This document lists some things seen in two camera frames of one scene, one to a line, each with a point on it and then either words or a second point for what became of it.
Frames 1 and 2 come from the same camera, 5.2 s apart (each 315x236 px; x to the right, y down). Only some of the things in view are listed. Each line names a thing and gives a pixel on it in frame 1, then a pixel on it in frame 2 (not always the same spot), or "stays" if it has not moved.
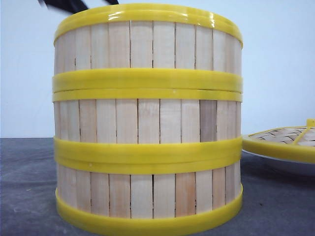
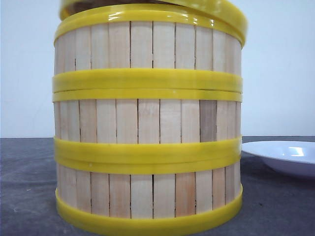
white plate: (253, 163) to (292, 157)
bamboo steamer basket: (148, 46) stays
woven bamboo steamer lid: (296, 143) to (231, 9)
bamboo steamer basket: (193, 197) stays
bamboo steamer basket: (148, 122) stays
